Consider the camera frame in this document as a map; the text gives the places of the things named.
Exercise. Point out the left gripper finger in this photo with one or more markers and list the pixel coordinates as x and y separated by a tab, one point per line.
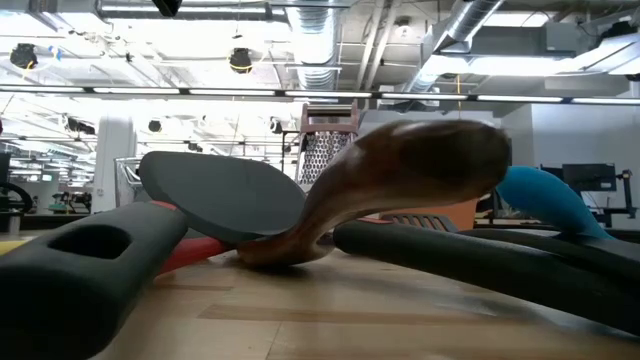
167	6

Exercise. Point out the red slotted spatula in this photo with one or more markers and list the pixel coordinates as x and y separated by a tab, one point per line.
195	252

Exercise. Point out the dark wooden spoon white label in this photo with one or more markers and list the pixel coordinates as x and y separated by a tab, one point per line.
425	160

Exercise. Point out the wide black spatula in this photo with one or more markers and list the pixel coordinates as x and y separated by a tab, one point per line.
75	300

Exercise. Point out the short blue silicone spoon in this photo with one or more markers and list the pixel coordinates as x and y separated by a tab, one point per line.
545	200

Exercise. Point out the black ceiling spotlight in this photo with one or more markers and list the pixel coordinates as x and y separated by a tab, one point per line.
23	56
241	60

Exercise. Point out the long LED light bar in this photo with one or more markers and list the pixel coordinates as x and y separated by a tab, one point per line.
230	92

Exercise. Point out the white pillar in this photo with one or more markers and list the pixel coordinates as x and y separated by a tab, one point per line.
112	165

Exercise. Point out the pink metal box grater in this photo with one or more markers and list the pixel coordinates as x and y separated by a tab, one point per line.
325	155

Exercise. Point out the orange plastic bin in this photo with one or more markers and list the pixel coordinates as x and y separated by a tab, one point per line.
465	215

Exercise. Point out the black desk monitor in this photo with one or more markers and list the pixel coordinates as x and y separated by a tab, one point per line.
595	175

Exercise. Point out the straight silver spiral duct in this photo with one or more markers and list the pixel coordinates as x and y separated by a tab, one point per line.
315	45

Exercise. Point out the slanted silver spiral duct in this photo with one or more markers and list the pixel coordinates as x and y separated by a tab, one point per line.
470	15

